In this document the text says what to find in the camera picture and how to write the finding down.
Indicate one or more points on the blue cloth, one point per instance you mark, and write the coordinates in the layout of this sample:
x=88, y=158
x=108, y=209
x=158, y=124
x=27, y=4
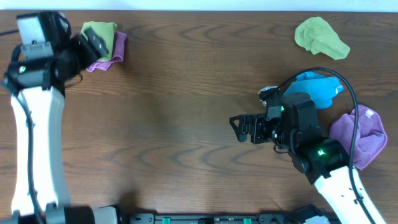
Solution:
x=321, y=89

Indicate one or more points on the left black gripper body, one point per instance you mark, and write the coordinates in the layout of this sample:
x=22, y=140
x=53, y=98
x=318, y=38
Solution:
x=80, y=58

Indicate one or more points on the crumpled green cloth top right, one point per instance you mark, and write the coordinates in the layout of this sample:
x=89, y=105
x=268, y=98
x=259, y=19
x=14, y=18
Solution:
x=317, y=36

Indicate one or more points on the folded purple cloth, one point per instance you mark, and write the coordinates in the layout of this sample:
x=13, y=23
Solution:
x=117, y=56

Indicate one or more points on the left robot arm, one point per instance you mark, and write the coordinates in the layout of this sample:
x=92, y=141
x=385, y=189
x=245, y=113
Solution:
x=47, y=58

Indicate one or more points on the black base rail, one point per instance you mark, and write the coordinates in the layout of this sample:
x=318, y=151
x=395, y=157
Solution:
x=262, y=218

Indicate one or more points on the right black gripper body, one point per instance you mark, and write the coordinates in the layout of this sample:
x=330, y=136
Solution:
x=263, y=130

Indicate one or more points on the large green cloth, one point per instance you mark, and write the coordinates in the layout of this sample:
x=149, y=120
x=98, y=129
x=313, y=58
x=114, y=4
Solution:
x=106, y=30

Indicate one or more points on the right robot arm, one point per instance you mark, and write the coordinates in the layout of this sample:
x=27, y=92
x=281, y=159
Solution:
x=291, y=124

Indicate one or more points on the crumpled purple cloth right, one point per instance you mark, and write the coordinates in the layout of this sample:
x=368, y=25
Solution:
x=371, y=137

